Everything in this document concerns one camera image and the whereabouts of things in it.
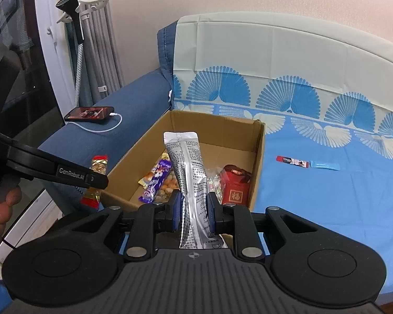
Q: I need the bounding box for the blue fan print bedsheet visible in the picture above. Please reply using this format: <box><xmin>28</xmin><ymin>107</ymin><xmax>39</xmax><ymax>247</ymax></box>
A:
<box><xmin>172</xmin><ymin>12</ymin><xmax>393</xmax><ymax>302</ymax></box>

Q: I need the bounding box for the red coffee stick sachet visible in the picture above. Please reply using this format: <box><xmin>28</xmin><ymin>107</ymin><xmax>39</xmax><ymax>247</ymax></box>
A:
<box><xmin>276</xmin><ymin>156</ymin><xmax>311</xmax><ymax>168</ymax></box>

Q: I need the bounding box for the white charging cable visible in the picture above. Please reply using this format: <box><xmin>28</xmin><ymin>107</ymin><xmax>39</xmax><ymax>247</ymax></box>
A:
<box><xmin>69</xmin><ymin>111</ymin><xmax>124</xmax><ymax>134</ymax></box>

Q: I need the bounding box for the red and gold nut bar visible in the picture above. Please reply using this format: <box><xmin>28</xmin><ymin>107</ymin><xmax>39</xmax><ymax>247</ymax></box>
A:
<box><xmin>81</xmin><ymin>155</ymin><xmax>109</xmax><ymax>210</ymax></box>

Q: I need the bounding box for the brown cardboard box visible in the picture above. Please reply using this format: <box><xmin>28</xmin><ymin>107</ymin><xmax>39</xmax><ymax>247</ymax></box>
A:
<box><xmin>100</xmin><ymin>110</ymin><xmax>266</xmax><ymax>237</ymax></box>

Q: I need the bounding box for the purple snack packet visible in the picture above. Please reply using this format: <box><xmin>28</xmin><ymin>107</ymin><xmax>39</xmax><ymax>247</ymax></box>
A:
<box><xmin>138</xmin><ymin>158</ymin><xmax>173</xmax><ymax>204</ymax></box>

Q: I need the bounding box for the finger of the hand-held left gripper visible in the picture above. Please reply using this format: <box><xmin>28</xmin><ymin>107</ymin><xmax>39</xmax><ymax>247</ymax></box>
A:
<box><xmin>85</xmin><ymin>173</ymin><xmax>110</xmax><ymax>190</ymax></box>

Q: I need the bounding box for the black gooseneck stand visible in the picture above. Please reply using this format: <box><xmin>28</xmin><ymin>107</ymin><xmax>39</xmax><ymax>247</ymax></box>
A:
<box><xmin>56</xmin><ymin>0</ymin><xmax>86</xmax><ymax>109</ymax></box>

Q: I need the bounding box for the dark blue padded bed frame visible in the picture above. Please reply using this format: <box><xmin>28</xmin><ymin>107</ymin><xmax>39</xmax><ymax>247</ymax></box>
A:
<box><xmin>39</xmin><ymin>20</ymin><xmax>178</xmax><ymax>217</ymax></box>

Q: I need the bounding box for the white phone holder clamp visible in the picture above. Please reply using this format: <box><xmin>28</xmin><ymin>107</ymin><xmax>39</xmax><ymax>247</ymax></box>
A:
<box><xmin>56</xmin><ymin>0</ymin><xmax>117</xmax><ymax>24</ymax></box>

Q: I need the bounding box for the long silver packet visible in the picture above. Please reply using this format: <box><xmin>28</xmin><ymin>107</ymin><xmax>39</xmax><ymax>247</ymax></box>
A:
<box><xmin>163</xmin><ymin>131</ymin><xmax>228</xmax><ymax>251</ymax></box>

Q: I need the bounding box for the light blue sachet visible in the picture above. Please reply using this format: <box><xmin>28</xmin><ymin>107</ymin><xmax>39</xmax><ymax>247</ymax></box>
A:
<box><xmin>309</xmin><ymin>160</ymin><xmax>341</xmax><ymax>171</ymax></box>

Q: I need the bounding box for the red square packet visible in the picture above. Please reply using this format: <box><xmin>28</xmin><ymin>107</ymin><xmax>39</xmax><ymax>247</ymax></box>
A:
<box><xmin>220</xmin><ymin>178</ymin><xmax>251</xmax><ymax>208</ymax></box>

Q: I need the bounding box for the white door frame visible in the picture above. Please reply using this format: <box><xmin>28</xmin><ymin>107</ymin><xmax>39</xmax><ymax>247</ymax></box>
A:
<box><xmin>34</xmin><ymin>0</ymin><xmax>78</xmax><ymax>127</ymax></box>

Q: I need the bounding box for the black smartphone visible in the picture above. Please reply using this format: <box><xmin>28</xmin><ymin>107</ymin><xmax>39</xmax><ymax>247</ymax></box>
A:
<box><xmin>64</xmin><ymin>106</ymin><xmax>115</xmax><ymax>123</ymax></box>

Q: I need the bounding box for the clear bag of candies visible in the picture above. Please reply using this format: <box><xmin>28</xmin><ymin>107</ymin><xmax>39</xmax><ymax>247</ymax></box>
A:
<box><xmin>205</xmin><ymin>167</ymin><xmax>225</xmax><ymax>204</ymax></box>

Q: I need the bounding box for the clear bag of mixed nuts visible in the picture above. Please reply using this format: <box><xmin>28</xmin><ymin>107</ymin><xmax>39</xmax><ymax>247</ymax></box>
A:
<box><xmin>152</xmin><ymin>167</ymin><xmax>181</xmax><ymax>203</ymax></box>

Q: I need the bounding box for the red coffee pouch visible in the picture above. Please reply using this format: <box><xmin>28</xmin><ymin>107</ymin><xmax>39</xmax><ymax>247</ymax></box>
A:
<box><xmin>222</xmin><ymin>164</ymin><xmax>253</xmax><ymax>184</ymax></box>

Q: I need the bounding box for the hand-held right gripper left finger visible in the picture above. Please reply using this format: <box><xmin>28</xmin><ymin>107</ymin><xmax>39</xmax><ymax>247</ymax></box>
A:
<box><xmin>56</xmin><ymin>190</ymin><xmax>183</xmax><ymax>263</ymax></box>

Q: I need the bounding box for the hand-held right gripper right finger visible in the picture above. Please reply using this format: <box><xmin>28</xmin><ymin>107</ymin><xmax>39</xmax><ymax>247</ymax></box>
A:
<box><xmin>207</xmin><ymin>192</ymin><xmax>330</xmax><ymax>260</ymax></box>

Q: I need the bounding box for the dark glass door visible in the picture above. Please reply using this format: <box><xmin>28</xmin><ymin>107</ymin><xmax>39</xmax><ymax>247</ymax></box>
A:
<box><xmin>0</xmin><ymin>0</ymin><xmax>66</xmax><ymax>171</ymax></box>

